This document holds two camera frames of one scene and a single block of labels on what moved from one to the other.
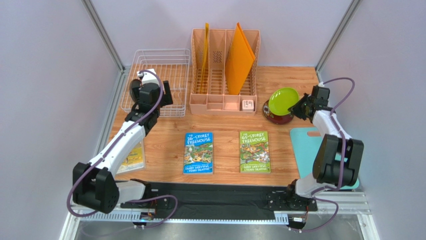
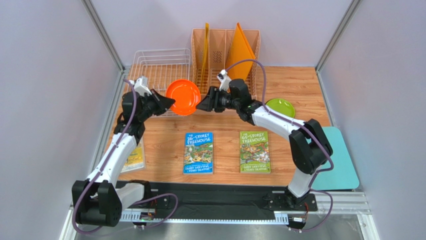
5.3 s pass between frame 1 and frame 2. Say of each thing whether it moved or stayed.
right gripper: moved
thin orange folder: stayed
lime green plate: moved
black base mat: stayed
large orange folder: stayed
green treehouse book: stayed
